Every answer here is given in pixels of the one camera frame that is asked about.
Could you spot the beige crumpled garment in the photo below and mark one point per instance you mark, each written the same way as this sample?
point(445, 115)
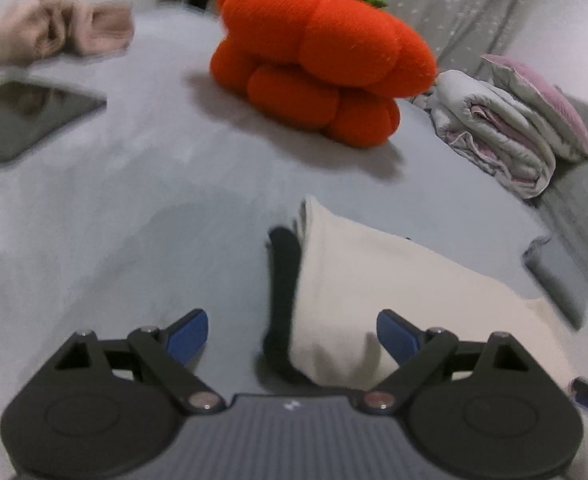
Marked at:
point(59, 27)

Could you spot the star-patterned sheer curtain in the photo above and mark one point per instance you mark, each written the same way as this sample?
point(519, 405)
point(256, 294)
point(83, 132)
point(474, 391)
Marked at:
point(439, 5)

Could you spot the grey bed sheet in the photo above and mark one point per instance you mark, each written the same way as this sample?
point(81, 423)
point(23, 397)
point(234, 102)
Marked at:
point(124, 220)

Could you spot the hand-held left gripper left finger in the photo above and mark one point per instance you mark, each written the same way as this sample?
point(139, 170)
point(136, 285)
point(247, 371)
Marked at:
point(189, 337)

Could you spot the folded grey and pink quilt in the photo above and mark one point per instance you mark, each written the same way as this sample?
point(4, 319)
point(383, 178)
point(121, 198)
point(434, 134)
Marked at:
point(494, 130)

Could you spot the folded grey sweater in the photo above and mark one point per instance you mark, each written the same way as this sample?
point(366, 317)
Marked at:
point(556, 275)

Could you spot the black and cream printed shirt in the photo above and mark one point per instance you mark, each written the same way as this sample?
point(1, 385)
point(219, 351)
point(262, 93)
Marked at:
point(374, 270)

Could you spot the grey and pink pillow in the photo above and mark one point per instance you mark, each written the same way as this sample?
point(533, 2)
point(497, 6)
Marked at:
point(544, 100)

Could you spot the grey wrinkled blanket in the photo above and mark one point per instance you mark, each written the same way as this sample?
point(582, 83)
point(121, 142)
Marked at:
point(584, 200)

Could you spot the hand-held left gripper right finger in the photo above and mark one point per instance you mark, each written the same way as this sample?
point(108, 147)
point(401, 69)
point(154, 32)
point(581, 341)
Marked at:
point(396, 337)

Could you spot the orange pumpkin plush pillow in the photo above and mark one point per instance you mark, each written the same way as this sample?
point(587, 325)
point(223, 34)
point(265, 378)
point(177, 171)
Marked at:
point(324, 55)

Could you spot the dark tablet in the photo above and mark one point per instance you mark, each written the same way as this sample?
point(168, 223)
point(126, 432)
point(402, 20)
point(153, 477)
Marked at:
point(29, 115)

